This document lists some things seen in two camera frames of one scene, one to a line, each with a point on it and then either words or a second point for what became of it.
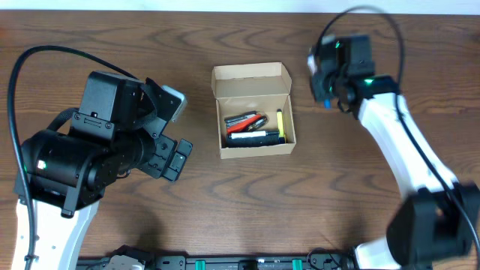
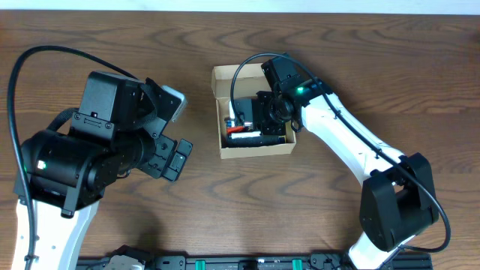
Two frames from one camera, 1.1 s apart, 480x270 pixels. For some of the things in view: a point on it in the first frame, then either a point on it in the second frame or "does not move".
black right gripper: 316,83 -> 273,130
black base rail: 321,262 does not move
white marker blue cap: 318,73 -> 230,123
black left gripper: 155,163 does not move
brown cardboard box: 265,88 does not move
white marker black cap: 254,133 does not move
